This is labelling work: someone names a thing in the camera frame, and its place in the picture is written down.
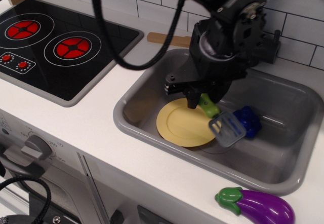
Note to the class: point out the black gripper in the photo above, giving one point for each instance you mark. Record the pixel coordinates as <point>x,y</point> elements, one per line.
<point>202,74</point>

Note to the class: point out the green handled grey spatula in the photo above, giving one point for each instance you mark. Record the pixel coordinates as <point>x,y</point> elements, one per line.
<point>225,126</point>

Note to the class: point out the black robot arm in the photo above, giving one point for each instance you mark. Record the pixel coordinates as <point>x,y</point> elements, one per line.
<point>222,48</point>

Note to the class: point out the yellow round plate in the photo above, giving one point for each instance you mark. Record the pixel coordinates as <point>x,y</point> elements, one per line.
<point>183,126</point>

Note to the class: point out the grey plastic sink basin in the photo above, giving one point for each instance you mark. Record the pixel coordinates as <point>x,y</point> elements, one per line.
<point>275,161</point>

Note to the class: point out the wooden block strip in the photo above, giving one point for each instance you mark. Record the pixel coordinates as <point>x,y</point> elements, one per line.
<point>179,41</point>

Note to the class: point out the blue toy grapes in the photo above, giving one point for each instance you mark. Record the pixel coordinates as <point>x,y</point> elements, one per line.
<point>249,120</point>

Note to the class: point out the purple toy eggplant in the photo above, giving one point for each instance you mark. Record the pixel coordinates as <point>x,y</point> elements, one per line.
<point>258,207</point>

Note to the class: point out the black toy stovetop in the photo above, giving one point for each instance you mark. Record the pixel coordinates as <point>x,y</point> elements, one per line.
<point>53,52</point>

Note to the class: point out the grey oven knob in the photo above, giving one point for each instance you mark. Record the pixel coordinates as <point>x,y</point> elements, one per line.
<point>36,148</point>

